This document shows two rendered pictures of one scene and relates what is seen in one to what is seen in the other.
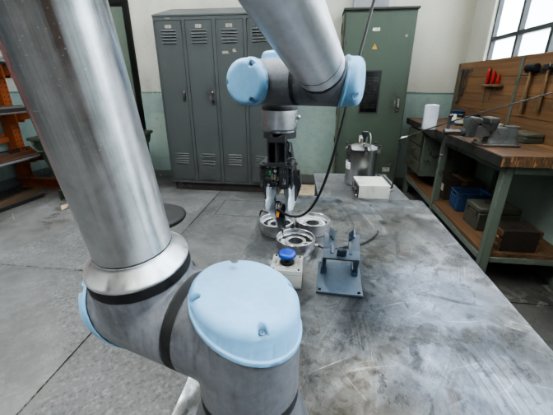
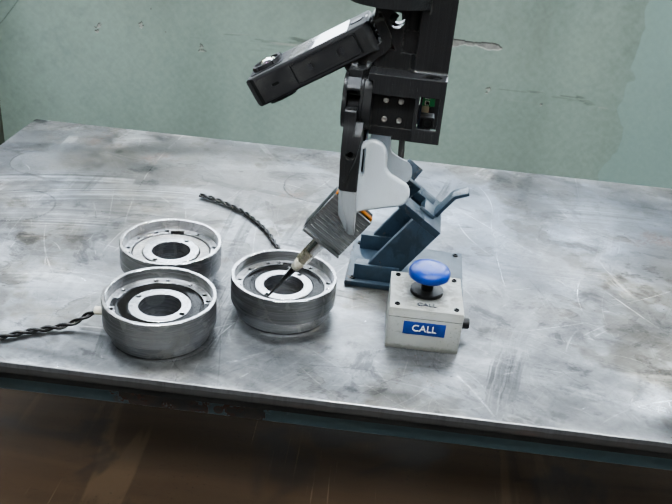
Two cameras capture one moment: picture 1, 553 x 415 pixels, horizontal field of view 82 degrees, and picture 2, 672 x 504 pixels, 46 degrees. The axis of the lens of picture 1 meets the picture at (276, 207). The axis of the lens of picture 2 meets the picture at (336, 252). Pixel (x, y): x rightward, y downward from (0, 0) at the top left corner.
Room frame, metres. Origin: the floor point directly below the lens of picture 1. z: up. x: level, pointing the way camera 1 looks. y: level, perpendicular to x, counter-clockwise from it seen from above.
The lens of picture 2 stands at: (0.77, 0.63, 1.23)
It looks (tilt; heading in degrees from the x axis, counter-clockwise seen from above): 28 degrees down; 265
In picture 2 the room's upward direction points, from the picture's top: 5 degrees clockwise
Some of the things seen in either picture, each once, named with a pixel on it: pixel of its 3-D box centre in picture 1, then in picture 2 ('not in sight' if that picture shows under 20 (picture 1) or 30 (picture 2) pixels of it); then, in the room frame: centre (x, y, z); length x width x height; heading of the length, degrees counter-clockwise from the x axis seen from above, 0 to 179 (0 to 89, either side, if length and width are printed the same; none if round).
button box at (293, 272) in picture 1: (286, 271); (429, 310); (0.62, -0.02, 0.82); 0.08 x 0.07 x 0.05; 173
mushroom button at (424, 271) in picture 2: (286, 260); (427, 287); (0.63, -0.02, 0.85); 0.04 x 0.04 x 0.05
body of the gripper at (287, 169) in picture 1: (279, 159); (395, 62); (0.69, -0.01, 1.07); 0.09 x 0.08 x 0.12; 170
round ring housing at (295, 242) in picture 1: (295, 243); (283, 291); (0.76, -0.05, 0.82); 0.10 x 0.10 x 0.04
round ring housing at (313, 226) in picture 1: (312, 225); (171, 257); (0.88, -0.11, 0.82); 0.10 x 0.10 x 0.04
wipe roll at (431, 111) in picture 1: (429, 116); not in sight; (2.77, -1.30, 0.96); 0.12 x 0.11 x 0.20; 83
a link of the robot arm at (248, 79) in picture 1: (266, 81); not in sight; (0.59, 0.02, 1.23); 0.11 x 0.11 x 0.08; 66
